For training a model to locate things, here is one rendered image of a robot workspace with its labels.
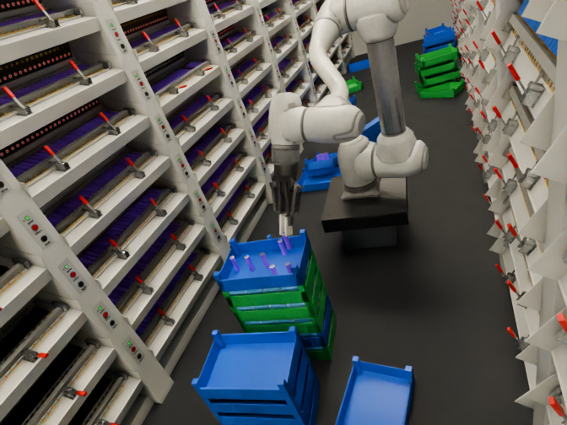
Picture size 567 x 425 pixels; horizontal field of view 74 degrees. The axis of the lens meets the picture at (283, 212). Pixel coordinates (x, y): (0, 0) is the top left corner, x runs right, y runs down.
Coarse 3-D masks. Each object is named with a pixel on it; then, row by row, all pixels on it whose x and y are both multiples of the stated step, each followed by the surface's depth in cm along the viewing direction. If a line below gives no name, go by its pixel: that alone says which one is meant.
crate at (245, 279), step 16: (256, 240) 143; (272, 240) 141; (304, 240) 136; (240, 256) 147; (256, 256) 143; (272, 256) 141; (288, 256) 138; (304, 256) 129; (224, 272) 136; (240, 272) 138; (256, 272) 136; (288, 272) 130; (304, 272) 126; (224, 288) 132; (240, 288) 130; (256, 288) 129
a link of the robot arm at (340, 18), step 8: (328, 0) 140; (336, 0) 136; (344, 0) 133; (320, 8) 141; (328, 8) 136; (336, 8) 135; (344, 8) 133; (320, 16) 136; (328, 16) 135; (336, 16) 135; (344, 16) 134; (344, 24) 137; (344, 32) 140
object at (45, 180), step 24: (72, 120) 144; (96, 120) 149; (120, 120) 152; (144, 120) 155; (24, 144) 127; (48, 144) 133; (72, 144) 132; (96, 144) 137; (120, 144) 143; (24, 168) 120; (48, 168) 124; (72, 168) 124; (48, 192) 116
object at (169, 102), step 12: (180, 60) 205; (192, 60) 212; (204, 60) 208; (216, 60) 208; (204, 72) 200; (216, 72) 206; (192, 84) 185; (204, 84) 196; (156, 96) 161; (168, 96) 173; (180, 96) 176; (168, 108) 169
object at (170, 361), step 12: (264, 204) 253; (252, 216) 241; (252, 228) 236; (240, 240) 222; (204, 288) 195; (216, 288) 197; (204, 300) 188; (192, 312) 183; (204, 312) 187; (192, 324) 178; (180, 336) 172; (168, 348) 168; (180, 348) 169; (168, 360) 162; (168, 372) 161
